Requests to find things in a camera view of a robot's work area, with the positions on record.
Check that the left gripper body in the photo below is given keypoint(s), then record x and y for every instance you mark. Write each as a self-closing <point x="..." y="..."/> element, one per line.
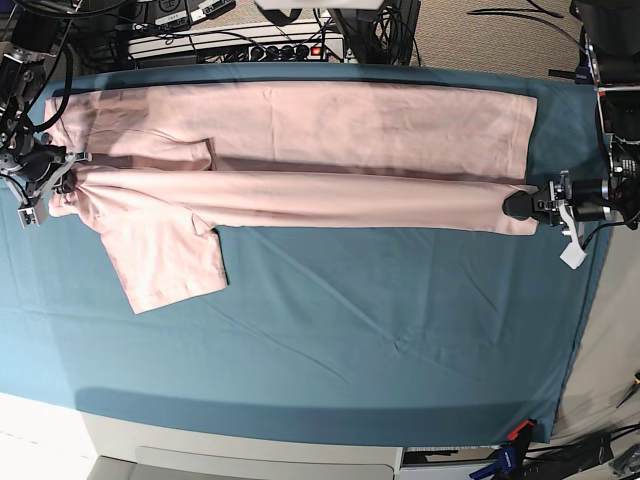
<point x="588" y="202"/>

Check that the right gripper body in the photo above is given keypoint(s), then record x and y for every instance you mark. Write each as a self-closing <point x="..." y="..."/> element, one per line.
<point x="46" y="168"/>

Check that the pink T-shirt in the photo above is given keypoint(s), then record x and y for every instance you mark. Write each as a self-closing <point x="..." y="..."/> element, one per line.
<point x="170" y="164"/>

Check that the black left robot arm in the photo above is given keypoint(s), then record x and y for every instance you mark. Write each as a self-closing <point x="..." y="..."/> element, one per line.
<point x="610" y="62"/>

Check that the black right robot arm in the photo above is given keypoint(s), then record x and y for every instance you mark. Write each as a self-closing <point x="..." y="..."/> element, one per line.
<point x="39" y="33"/>

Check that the blue black clamp upper right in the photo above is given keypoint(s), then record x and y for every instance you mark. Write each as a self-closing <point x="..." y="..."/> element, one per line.
<point x="580" y="75"/>

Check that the teal table cloth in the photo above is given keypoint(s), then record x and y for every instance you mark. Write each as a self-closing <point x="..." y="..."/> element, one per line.
<point x="385" y="337"/>

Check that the orange blue clamp bottom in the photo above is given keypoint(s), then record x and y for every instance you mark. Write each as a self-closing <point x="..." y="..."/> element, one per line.
<point x="511" y="455"/>

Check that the white table base panel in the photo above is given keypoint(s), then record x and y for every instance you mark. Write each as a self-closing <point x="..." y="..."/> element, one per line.
<point x="228" y="456"/>

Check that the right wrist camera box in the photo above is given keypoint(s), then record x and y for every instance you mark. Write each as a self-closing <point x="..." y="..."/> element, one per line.
<point x="33" y="215"/>

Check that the power strip with red switch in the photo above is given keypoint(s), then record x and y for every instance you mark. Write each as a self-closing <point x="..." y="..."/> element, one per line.
<point x="236" y="51"/>

